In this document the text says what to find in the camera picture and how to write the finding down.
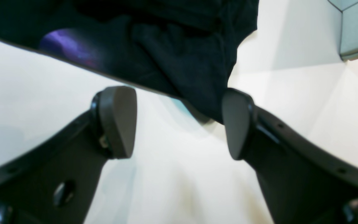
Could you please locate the black T-shirt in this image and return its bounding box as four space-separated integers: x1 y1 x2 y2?
0 0 259 124

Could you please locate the grey panel at table corner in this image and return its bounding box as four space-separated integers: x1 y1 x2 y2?
329 0 358 61

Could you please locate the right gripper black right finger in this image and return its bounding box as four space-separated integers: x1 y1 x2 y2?
222 88 358 224

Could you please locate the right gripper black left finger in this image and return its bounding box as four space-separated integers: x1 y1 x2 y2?
0 86 137 224

